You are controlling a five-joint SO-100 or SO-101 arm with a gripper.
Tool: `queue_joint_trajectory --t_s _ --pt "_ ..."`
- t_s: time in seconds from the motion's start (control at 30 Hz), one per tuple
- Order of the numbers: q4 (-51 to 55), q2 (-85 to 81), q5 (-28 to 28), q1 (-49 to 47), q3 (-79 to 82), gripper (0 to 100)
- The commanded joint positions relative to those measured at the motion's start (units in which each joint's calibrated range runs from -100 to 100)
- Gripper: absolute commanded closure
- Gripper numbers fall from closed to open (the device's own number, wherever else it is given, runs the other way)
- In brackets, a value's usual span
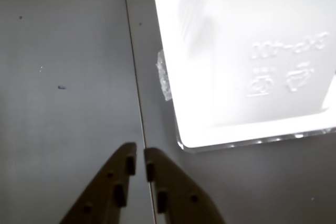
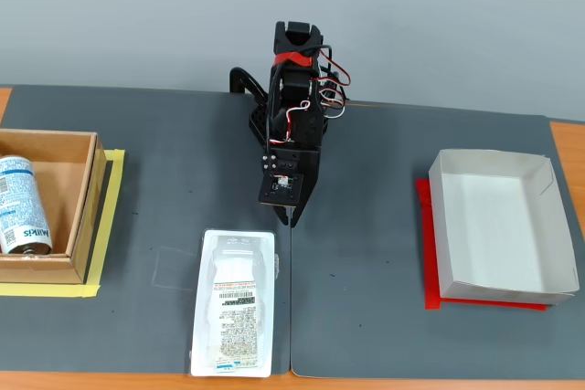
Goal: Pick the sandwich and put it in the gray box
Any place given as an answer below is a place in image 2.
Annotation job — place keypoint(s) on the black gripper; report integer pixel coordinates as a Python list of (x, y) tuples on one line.
[(305, 191)]

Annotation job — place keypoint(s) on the packaged sandwich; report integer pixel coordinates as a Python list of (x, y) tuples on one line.
[(233, 298)]

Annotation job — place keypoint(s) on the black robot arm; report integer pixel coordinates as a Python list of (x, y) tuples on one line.
[(297, 84)]

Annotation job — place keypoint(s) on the red tape on arm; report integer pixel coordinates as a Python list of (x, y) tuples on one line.
[(297, 60)]

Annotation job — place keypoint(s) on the gray paper box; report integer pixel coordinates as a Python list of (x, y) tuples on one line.
[(493, 225)]

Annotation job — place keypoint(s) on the brown cardboard box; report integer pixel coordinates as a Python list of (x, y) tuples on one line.
[(59, 180)]

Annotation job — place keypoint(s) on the dark gray mat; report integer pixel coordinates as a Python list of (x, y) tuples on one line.
[(160, 180), (365, 271)]

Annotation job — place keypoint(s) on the black table clamp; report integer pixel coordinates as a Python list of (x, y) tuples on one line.
[(237, 77)]

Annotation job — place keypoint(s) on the white blue Milkis can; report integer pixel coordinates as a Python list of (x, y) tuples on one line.
[(18, 207)]

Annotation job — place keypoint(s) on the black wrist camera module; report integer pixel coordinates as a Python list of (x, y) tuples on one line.
[(269, 196)]

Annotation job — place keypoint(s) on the yellow tape frame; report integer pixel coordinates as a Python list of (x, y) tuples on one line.
[(107, 225)]

